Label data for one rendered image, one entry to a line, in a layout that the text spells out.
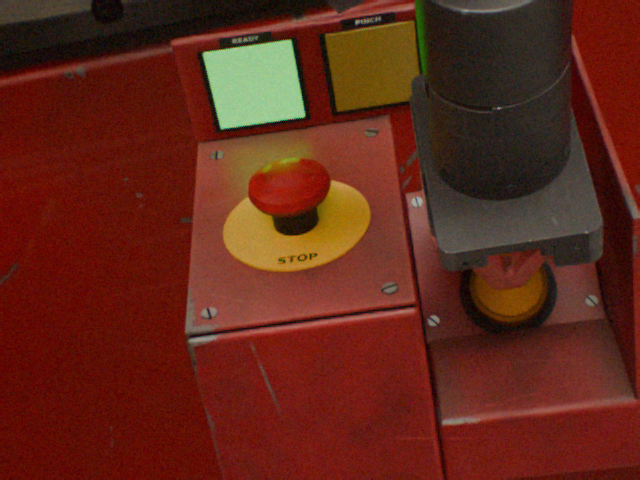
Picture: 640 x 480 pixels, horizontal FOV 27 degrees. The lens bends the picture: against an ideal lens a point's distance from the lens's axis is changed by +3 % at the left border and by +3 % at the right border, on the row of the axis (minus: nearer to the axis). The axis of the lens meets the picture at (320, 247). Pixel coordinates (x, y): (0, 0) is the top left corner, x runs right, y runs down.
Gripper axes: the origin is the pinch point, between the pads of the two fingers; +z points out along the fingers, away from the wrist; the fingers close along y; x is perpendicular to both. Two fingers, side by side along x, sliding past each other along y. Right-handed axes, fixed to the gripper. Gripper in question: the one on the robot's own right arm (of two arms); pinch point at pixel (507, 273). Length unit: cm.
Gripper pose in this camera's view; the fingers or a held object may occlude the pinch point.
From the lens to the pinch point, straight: 64.5
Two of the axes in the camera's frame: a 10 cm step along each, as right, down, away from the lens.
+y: -0.8, -7.9, 6.1
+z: 1.5, 6.0, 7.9
